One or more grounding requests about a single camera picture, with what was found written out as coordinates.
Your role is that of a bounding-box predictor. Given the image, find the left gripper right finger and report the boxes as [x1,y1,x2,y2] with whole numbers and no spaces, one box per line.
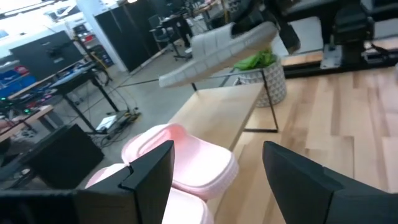
[262,141,390,224]

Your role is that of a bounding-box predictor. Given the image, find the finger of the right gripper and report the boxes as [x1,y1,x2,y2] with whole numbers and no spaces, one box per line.
[231,21,259,36]
[273,21,302,55]

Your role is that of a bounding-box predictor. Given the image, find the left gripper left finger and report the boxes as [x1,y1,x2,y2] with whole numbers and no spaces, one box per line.
[76,139,175,224]

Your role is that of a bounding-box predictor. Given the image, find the grey rubber slide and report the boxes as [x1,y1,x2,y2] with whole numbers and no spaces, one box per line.
[158,21,279,88]

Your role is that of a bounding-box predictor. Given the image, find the pink rubber slide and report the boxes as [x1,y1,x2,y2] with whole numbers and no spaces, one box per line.
[84,163,215,224]
[121,123,239,200]

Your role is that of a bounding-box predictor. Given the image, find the wooden shelf with black legs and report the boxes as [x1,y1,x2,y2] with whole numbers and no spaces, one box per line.
[167,68,280,153]

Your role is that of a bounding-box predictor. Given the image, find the potted succulent in patterned pot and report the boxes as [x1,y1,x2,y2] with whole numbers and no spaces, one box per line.
[233,49,287,108]

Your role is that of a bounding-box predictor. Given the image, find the power strip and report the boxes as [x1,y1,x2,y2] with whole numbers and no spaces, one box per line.
[123,111,141,123]

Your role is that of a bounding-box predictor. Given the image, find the white box device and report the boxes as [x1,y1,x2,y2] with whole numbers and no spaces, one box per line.
[95,114,118,132]

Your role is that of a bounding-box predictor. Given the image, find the black office chair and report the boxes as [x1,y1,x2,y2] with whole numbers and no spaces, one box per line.
[148,14,192,62]

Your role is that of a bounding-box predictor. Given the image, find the black box cabinet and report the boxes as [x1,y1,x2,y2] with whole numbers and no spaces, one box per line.
[27,123,105,190]

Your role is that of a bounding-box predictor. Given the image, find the black room partition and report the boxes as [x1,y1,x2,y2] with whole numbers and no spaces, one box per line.
[95,0,163,73]

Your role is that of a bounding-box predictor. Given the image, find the black-legged desk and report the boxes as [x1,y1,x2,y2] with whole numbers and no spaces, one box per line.
[49,62,141,134]

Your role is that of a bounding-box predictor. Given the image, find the wooden desk with grey legs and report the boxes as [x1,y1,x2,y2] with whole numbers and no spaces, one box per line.
[0,105,55,144]

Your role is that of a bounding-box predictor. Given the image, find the large black cabinet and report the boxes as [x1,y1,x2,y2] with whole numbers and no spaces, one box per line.
[9,30,85,82]

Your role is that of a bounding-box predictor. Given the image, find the blue storage bins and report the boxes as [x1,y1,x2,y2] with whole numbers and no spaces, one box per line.
[0,68,37,98]

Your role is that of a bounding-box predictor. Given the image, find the black metal table frame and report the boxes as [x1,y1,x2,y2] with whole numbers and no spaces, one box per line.
[281,55,398,79]

